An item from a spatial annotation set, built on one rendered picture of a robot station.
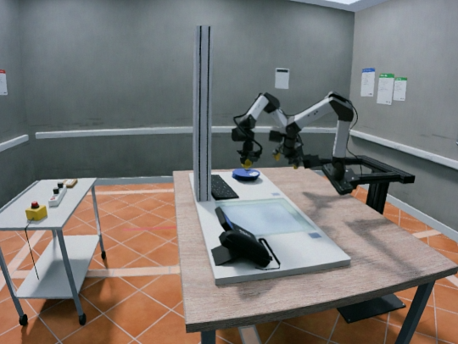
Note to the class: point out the black desk telephone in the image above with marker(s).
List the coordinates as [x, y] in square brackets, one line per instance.
[236, 242]

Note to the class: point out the black keyboard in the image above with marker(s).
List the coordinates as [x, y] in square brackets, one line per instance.
[220, 190]

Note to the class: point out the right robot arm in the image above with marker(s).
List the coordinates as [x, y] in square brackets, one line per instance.
[248, 120]

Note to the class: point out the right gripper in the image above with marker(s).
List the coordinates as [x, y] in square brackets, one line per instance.
[243, 159]

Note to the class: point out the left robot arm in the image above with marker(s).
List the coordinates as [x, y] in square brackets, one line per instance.
[296, 123]

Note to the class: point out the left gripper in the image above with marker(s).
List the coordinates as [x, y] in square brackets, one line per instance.
[290, 153]

